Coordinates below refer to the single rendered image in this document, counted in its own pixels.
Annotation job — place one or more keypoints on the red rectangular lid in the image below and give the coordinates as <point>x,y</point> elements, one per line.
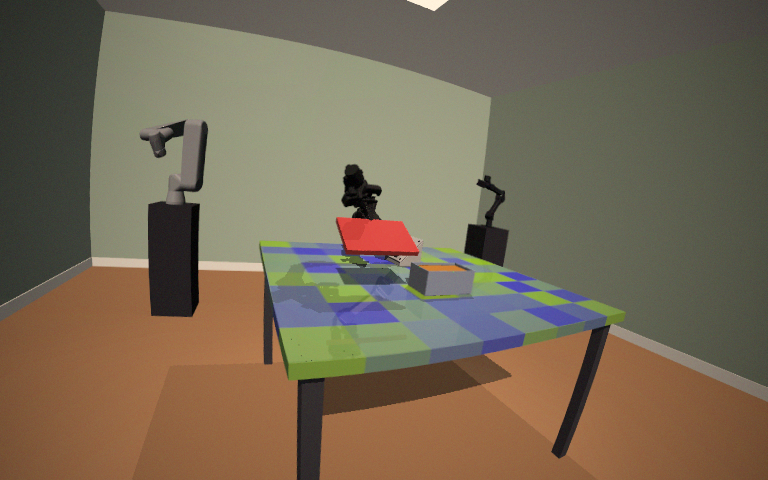
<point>375,237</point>

